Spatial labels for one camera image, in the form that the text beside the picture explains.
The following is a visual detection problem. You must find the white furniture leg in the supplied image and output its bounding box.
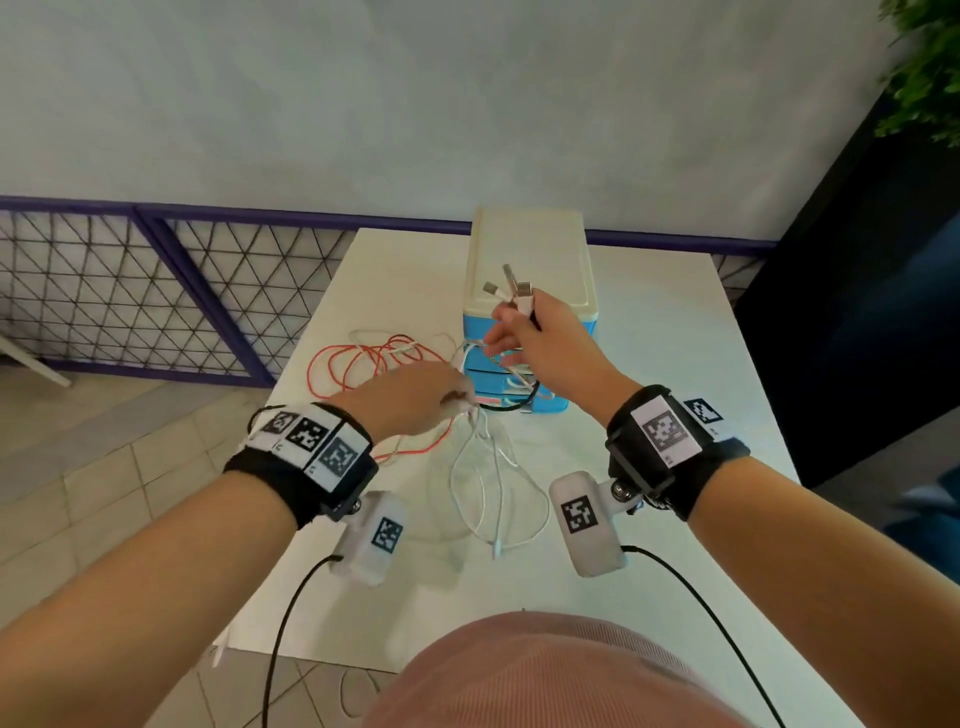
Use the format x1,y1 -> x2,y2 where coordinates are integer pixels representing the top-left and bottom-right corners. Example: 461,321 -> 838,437
0,334 -> 73,390

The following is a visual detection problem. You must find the black camera cable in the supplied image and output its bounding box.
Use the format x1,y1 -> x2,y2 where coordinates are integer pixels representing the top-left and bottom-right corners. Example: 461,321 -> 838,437
261,554 -> 344,728
621,545 -> 786,728

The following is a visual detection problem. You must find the white charging cable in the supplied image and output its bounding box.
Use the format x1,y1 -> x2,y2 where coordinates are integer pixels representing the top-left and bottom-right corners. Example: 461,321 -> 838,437
448,405 -> 552,561

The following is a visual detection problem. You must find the white cable with metal plugs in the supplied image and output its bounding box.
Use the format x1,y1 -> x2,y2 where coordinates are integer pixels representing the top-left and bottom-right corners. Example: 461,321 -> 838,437
482,263 -> 538,325

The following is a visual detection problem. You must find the green plant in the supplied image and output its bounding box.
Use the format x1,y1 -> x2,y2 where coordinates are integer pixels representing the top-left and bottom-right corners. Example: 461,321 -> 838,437
874,0 -> 960,149

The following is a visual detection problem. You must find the black right camera cable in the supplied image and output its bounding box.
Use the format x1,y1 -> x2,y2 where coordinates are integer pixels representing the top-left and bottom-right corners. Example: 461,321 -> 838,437
621,545 -> 786,728

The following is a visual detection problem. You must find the black left wristband with markers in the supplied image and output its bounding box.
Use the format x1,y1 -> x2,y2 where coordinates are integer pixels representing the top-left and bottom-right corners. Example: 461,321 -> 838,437
223,402 -> 381,531

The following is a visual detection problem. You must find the thin black cable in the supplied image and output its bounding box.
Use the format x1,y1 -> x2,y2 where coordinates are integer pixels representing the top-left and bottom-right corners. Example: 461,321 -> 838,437
480,378 -> 542,414

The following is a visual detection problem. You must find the black wristband with markers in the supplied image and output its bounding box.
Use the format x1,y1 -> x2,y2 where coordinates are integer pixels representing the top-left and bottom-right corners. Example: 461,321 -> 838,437
605,384 -> 752,523
223,402 -> 381,531

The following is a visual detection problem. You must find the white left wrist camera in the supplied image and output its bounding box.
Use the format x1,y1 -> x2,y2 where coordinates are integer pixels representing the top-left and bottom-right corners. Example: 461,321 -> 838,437
328,490 -> 411,588

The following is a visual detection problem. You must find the person's right hand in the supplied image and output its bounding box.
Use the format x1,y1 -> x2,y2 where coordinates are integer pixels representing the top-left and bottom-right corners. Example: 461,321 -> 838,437
483,290 -> 644,429

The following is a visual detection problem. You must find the person's left forearm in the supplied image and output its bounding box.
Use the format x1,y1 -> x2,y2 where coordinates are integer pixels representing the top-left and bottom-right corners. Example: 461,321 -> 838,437
0,468 -> 301,728

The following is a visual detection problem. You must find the blue and white drawer box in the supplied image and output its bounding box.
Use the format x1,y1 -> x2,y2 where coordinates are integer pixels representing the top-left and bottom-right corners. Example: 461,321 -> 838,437
462,207 -> 600,416

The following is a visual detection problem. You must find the person's pink clothing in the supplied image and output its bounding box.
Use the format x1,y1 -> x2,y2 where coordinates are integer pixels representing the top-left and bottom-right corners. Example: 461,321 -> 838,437
363,610 -> 753,728

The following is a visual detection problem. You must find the purple mesh railing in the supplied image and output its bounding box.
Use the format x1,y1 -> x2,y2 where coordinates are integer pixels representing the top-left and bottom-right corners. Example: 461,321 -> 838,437
0,195 -> 778,390

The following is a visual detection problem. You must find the person's left hand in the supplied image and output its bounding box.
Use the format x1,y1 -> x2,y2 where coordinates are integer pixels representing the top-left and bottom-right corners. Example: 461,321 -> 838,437
328,363 -> 479,446

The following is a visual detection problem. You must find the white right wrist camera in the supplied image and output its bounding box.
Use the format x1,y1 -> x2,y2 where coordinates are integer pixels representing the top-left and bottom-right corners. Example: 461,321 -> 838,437
548,470 -> 640,579

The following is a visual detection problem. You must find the black left camera cable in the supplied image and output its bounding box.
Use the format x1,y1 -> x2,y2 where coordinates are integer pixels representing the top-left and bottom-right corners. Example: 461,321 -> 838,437
261,554 -> 344,728

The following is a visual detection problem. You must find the black right wristband with markers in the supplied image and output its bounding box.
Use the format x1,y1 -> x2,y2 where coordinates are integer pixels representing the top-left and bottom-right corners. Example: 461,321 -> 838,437
605,384 -> 752,523

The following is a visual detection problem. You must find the black cabinet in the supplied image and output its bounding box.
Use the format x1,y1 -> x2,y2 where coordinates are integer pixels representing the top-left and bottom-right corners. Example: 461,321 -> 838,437
732,93 -> 960,490

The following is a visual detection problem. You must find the orange cable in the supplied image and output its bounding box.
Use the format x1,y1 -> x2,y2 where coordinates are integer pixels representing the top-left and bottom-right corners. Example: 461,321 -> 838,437
306,334 -> 460,464

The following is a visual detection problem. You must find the person's right forearm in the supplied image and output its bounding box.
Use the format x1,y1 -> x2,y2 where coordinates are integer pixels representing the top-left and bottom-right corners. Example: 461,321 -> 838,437
686,456 -> 960,728

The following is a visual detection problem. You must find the blue seat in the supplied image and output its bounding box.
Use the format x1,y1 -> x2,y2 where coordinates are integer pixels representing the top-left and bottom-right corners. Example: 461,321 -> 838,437
883,465 -> 960,588

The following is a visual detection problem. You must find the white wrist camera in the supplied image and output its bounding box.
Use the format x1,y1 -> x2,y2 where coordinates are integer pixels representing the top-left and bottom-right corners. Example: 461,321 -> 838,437
548,470 -> 640,579
328,490 -> 411,588

